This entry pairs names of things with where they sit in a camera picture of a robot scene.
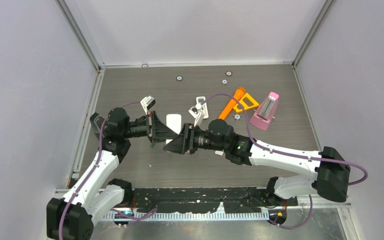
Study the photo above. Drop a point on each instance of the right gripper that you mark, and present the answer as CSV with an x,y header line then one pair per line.
x,y
184,143

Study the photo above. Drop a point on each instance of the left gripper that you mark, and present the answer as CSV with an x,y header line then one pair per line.
x,y
156,129

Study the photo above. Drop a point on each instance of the white grey remote control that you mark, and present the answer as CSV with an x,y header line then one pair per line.
x,y
174,122

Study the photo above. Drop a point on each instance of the white battery cover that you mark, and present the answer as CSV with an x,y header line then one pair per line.
x,y
220,153

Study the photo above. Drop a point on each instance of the white beige remote control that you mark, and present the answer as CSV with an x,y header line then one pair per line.
x,y
201,100

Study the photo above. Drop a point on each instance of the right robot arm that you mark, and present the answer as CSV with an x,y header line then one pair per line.
x,y
316,172

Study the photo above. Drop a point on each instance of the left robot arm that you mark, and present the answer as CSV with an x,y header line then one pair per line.
x,y
74,216

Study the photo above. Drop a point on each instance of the blue poker chip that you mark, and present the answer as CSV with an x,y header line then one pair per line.
x,y
179,78

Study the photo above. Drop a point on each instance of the transparent black metronome cover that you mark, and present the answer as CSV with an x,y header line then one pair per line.
x,y
96,121

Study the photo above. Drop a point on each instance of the yellow triangle ruler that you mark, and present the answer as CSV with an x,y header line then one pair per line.
x,y
248,102

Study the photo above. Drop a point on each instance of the grey poker chip upper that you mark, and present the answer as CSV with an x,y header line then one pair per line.
x,y
224,82

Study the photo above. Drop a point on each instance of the pink metronome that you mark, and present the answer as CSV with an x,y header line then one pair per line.
x,y
264,114

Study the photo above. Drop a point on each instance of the red poker chip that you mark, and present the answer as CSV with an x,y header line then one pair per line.
x,y
228,73

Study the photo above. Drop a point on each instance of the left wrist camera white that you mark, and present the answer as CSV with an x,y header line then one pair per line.
x,y
147,103

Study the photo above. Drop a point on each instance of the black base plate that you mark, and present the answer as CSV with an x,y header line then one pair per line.
x,y
202,200

